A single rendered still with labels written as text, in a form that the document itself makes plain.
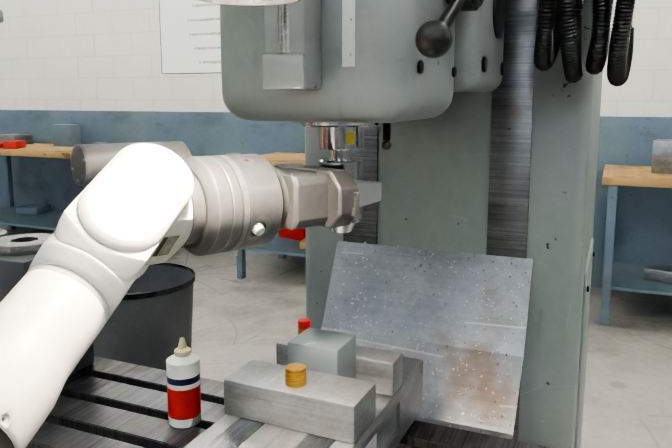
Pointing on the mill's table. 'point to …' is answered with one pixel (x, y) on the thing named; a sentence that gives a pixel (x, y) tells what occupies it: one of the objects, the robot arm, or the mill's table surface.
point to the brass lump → (295, 375)
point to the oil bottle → (183, 387)
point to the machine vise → (387, 360)
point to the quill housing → (352, 42)
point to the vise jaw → (301, 401)
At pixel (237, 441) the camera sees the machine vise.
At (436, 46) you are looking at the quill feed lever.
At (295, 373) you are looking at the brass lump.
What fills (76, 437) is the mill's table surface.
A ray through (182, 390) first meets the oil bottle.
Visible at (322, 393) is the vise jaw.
